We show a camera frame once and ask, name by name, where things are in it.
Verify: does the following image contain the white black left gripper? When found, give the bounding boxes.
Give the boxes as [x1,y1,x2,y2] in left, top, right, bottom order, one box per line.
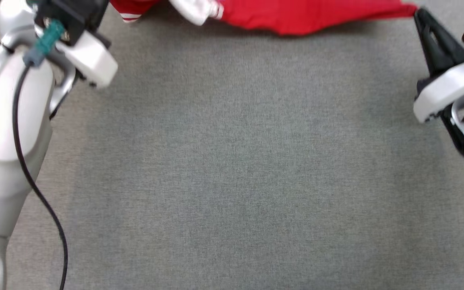
[57,31,118,88]

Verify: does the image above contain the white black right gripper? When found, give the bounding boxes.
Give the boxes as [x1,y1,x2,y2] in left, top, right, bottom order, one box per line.
[413,7,464,123]

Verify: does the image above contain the red jersey with white sleeves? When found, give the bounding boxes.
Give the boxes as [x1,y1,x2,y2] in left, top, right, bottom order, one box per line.
[109,0,418,37]

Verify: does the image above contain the left arm black cable teal plug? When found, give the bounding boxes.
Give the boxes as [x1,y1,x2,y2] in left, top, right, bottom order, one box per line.
[12,19,69,290]

